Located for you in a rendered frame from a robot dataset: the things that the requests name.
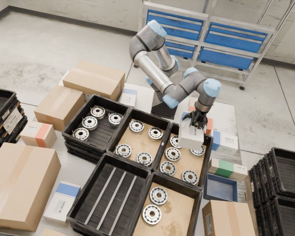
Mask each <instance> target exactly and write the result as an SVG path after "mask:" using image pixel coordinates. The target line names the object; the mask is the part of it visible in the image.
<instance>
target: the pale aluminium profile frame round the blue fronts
mask: <svg viewBox="0 0 295 236"><path fill-rule="evenodd" d="M272 1H273V0H269V1H268V3H267V5H266V7H265V9H264V10H263V12H262V14H261V16H260V18H259V20H258V22H257V24H259V25H260V24H261V22H262V20H263V18H264V16H265V14H266V13H267V11H268V9H269V7H270V5H271V3H272ZM144 2H145V0H141V3H140V17H139V27H138V32H140V31H141V30H142V29H141V28H142V19H143V17H145V18H146V19H147V12H146V15H144V14H143V11H144V8H143V7H144ZM208 2H209V0H206V2H205V4H204V7H203V11H202V13H205V11H206V8H207V5H208ZM216 2H217V0H213V2H212V5H211V7H210V10H209V13H208V17H207V21H206V23H205V26H204V27H202V29H203V31H202V34H201V37H200V38H199V39H198V41H196V40H191V39H187V38H182V37H177V36H172V35H167V36H166V37H165V39H170V40H175V41H179V42H184V43H189V44H194V45H197V47H196V48H195V51H194V54H193V57H192V59H188V58H185V57H178V56H174V57H176V59H177V60H179V61H184V62H188V63H190V67H189V68H191V67H194V66H195V65H202V66H208V67H213V68H218V69H222V70H227V71H231V72H236V73H240V74H242V77H243V80H240V79H236V78H231V77H227V76H222V75H217V74H212V73H207V72H202V71H200V72H201V73H202V74H203V75H204V76H209V77H213V78H218V79H222V80H227V81H233V82H238V83H242V86H240V87H239V88H240V89H241V90H244V87H245V86H246V84H247V82H248V81H249V79H250V78H251V76H252V74H253V73H254V71H255V70H256V68H257V66H258V65H259V63H260V61H261V60H262V58H263V56H264V55H265V53H266V52H267V50H268V48H269V47H270V45H271V43H272V42H273V40H274V39H275V37H276V36H277V34H278V32H279V31H280V29H281V27H282V26H283V24H284V22H285V21H286V19H287V18H288V16H289V14H290V13H291V11H292V10H293V8H294V6H295V0H292V2H291V3H290V5H289V7H288V8H287V10H286V12H285V14H284V15H283V17H282V19H281V20H280V22H279V24H278V25H277V27H276V29H275V33H274V34H272V35H271V37H270V39H269V40H266V39H265V41H264V42H267V44H266V45H265V47H264V49H263V50H262V52H261V53H260V54H259V53H255V52H249V51H244V50H239V49H235V48H230V47H226V46H221V45H216V44H210V43H205V42H204V40H205V39H204V36H205V33H206V31H207V30H208V25H209V22H210V19H211V16H212V13H213V11H214V7H215V4H216ZM141 6H142V7H141ZM147 11H148V9H147ZM208 20H209V21H208ZM145 23H146V20H145ZM145 26H146V24H145ZM276 32H277V33H276ZM275 34H276V35H275ZM201 46H204V47H208V48H213V49H218V50H222V51H227V52H233V53H238V54H242V55H247V56H252V57H256V58H258V59H257V60H256V62H255V63H251V65H252V66H253V67H252V68H251V65H250V66H249V68H248V71H245V70H243V69H236V68H232V67H227V66H221V65H217V64H212V63H207V62H205V61H198V60H196V59H197V56H198V54H200V52H199V51H201ZM148 53H149V54H150V55H155V54H154V52H153V51H151V50H150V51H149V52H148ZM189 68H184V67H180V68H179V69H178V70H179V71H184V72H185V71H186V70H187V69H189ZM246 75H247V77H246Z"/></svg>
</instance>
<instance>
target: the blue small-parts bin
mask: <svg viewBox="0 0 295 236"><path fill-rule="evenodd" d="M203 199H207V200H218V201H228V202H238V187H237V181H235V180H231V179H228V178H224V177H220V176H216V175H212V174H209V173H208V174H207V175H206V180H205V185H204V193H203Z"/></svg>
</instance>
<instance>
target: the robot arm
mask: <svg viewBox="0 0 295 236"><path fill-rule="evenodd" d="M166 36H167V33H166V31H165V30H164V29H163V28H162V27H161V25H160V24H159V23H158V22H157V21H155V20H152V21H151V22H149V23H148V24H147V25H146V26H145V27H144V28H143V29H142V30H141V31H140V32H138V33H137V34H136V35H135V36H134V37H133V38H132V39H131V41H130V44H129V54H130V58H131V60H132V62H133V63H134V64H135V65H136V66H139V67H140V68H141V69H142V71H143V72H144V73H145V74H146V78H145V79H146V81H147V83H148V84H149V85H150V86H151V87H152V89H153V90H154V91H155V92H156V94H157V97H158V99H159V100H160V101H164V102H165V103H166V104H167V105H168V106H169V107H170V108H171V109H173V108H174V107H176V106H177V105H179V104H180V103H181V102H182V101H183V100H184V99H185V98H187V96H189V95H190V94H191V93H192V92H193V91H195V90H196V91H197V92H198V93H199V97H198V100H197V101H195V104H194V106H195V109H196V110H193V111H191V112H190V113H187V114H186V115H185V116H184V117H183V119H182V120H181V122H180V123H179V127H180V126H181V127H182V128H184V127H185V125H186V124H187V123H188V122H189V121H190V118H191V122H190V124H189V127H190V126H194V127H196V128H197V129H201V128H202V130H203V129H204V132H205V133H206V130H207V123H208V119H207V117H206V116H207V113H208V112H209V111H210V109H211V108H212V106H214V102H215V100H216V98H217V96H218V95H219V92H220V90H221V83H220V82H219V81H218V80H215V79H213V78H210V79H207V78H206V77H205V76H204V75H203V74H202V73H201V72H200V71H198V70H197V69H196V68H194V67H191V68H189V69H187V70H186V72H185V73H184V75H183V78H184V80H182V81H181V82H180V83H179V84H178V85H175V84H174V83H173V82H172V81H171V80H170V79H169V78H170V77H171V76H172V75H173V74H174V73H175V72H177V71H178V69H179V68H180V64H179V62H178V60H177V59H176V57H174V56H173V55H170V54H169V52H168V50H167V47H166V45H165V37H166ZM150 50H151V51H153V52H154V54H155V56H156V57H157V59H158V61H159V66H157V64H156V63H155V62H154V61H153V60H152V59H151V58H150V57H149V53H148V52H149V51H150Z"/></svg>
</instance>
